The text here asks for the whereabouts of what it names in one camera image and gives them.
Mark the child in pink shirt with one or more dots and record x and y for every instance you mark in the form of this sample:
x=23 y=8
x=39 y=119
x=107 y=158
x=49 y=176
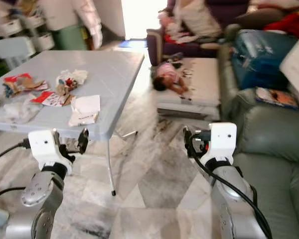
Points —
x=167 y=75

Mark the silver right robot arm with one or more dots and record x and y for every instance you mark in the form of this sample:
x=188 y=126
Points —
x=231 y=204

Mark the seated person in light clothes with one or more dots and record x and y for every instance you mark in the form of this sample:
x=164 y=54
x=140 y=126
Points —
x=194 y=17

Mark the purple sofa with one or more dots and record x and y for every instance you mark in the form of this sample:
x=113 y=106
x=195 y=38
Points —
x=184 y=49

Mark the white paper bag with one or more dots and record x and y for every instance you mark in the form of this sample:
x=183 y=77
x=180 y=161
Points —
x=84 y=109

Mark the blue suitcase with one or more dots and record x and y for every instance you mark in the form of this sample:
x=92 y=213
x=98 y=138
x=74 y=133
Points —
x=261 y=57

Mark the crumpled white tissue wad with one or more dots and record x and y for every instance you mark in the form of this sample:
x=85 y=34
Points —
x=74 y=77

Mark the red and white wrapper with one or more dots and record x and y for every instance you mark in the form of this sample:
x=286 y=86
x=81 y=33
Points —
x=52 y=98

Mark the red cloth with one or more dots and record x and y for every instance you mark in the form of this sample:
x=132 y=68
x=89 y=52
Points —
x=289 y=24

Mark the white ottoman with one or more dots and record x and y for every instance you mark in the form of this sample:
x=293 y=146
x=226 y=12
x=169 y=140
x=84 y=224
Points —
x=202 y=84

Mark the colourful magazine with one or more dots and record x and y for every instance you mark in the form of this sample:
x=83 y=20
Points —
x=276 y=97

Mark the red snack wrapper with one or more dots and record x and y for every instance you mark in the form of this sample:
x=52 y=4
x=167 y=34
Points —
x=22 y=83

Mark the grey folding table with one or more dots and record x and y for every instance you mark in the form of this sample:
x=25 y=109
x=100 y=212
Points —
x=114 y=69

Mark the white box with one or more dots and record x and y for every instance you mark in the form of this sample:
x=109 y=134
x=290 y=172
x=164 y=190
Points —
x=298 y=74

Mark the green bin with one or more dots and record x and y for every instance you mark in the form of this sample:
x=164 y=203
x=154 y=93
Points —
x=70 y=39

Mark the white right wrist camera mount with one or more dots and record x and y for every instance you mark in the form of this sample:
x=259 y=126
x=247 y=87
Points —
x=222 y=142

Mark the clear plastic bag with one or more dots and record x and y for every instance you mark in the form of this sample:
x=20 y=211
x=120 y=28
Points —
x=22 y=110

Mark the white storage shelf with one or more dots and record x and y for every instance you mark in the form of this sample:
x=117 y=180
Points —
x=27 y=27

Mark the green leather sofa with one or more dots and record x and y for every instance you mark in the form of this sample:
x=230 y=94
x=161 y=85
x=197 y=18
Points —
x=279 y=149

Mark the pale blue plastic chair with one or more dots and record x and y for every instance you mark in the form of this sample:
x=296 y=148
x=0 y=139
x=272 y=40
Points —
x=12 y=50

